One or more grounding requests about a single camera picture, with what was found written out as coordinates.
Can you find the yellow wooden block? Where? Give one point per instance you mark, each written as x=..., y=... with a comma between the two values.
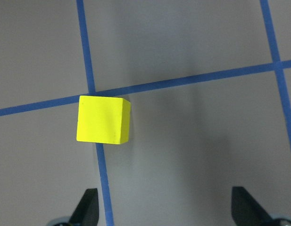
x=103, y=120

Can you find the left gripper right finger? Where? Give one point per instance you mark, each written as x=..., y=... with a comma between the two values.
x=246, y=211

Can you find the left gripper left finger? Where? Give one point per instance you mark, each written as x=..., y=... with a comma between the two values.
x=87, y=210

